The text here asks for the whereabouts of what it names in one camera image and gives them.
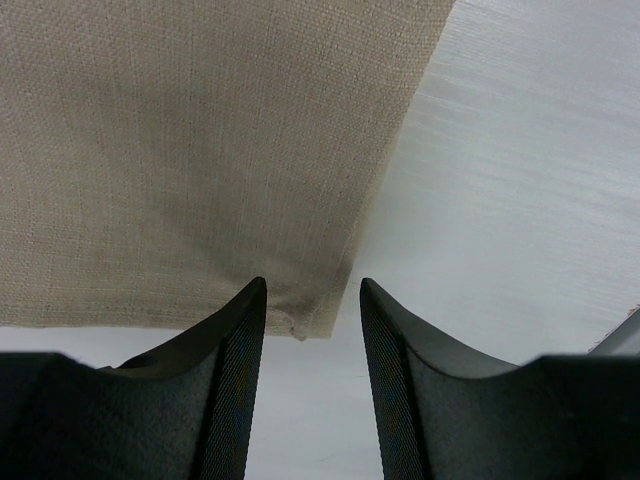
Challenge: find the beige cloth napkin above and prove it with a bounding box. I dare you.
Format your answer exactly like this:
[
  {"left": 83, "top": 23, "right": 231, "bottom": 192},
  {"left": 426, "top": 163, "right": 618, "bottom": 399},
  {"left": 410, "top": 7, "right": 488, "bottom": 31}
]
[{"left": 1, "top": 1, "right": 453, "bottom": 340}]

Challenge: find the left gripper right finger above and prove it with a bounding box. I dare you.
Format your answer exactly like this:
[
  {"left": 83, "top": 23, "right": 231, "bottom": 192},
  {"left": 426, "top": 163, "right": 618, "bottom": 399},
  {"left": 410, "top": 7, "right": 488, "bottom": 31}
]
[{"left": 359, "top": 278, "right": 639, "bottom": 479}]

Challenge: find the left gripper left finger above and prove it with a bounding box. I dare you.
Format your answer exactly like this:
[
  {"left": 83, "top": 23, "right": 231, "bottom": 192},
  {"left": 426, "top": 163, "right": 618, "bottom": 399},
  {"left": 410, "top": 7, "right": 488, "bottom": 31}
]
[{"left": 1, "top": 278, "right": 267, "bottom": 479}]

